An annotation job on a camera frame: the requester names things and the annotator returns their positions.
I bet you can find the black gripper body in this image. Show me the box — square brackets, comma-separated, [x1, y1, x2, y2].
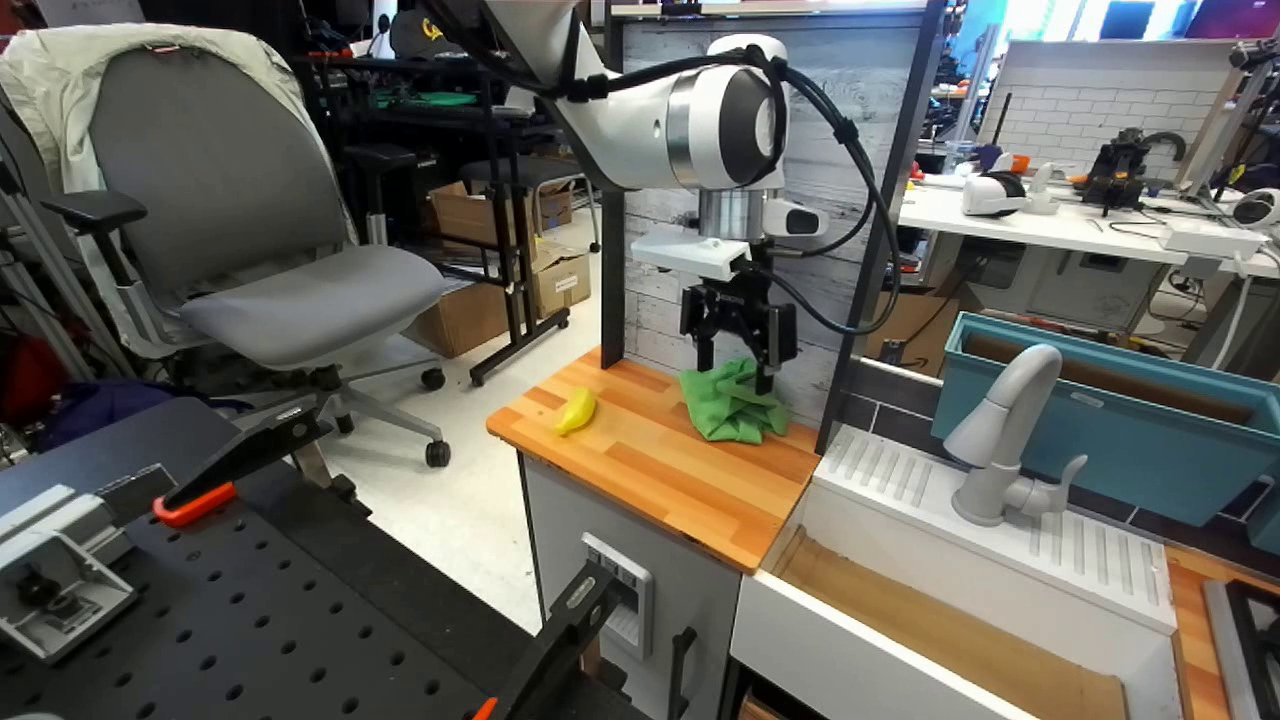
[674, 271, 800, 362]

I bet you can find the green towel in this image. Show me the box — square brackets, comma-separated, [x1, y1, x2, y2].
[674, 351, 792, 446]

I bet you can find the white cabinet with wooden top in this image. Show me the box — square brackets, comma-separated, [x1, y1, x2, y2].
[483, 348, 822, 720]

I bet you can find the white toy sink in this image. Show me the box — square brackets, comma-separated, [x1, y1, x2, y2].
[727, 420, 1184, 720]

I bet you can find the yellow toy banana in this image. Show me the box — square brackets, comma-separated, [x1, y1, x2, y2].
[550, 384, 605, 439]

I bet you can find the cardboard box under desk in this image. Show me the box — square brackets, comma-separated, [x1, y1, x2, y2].
[859, 283, 969, 378]

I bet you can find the grey faucet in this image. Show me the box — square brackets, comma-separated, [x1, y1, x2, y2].
[941, 340, 1091, 530]

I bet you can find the stacked cardboard box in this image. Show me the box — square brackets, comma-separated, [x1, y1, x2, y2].
[396, 250, 596, 362]
[420, 170, 596, 271]

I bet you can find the grey wood-look back panel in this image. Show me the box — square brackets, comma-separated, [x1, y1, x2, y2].
[621, 13, 929, 431]

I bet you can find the white desk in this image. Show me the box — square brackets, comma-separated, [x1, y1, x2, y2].
[893, 176, 1280, 337]

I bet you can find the black metal rack table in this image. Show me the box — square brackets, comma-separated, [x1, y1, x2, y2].
[294, 44, 596, 393]

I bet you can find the teal plastic bin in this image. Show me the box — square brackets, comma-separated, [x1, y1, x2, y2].
[929, 308, 1280, 530]

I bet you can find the black device on desk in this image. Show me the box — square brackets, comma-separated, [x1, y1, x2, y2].
[1077, 128, 1191, 211]

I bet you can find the white brick pattern panel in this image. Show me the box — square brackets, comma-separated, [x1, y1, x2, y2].
[990, 34, 1235, 185]

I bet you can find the stove cabinet with wooden top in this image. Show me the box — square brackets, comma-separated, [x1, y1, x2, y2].
[1164, 552, 1280, 720]

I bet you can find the grey office chair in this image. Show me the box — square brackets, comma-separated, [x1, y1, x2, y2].
[0, 20, 462, 472]

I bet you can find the toy stove top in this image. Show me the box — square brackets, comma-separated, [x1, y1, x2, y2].
[1203, 574, 1280, 720]

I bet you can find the black metal frame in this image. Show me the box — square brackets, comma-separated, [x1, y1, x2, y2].
[596, 0, 953, 454]

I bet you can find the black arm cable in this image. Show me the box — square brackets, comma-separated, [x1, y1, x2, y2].
[435, 34, 893, 343]

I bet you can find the orange-handled black clamp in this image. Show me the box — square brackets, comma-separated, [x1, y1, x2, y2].
[146, 394, 365, 530]
[467, 555, 633, 720]

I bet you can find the grey metal mount bracket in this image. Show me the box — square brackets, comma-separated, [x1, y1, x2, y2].
[0, 530, 140, 666]

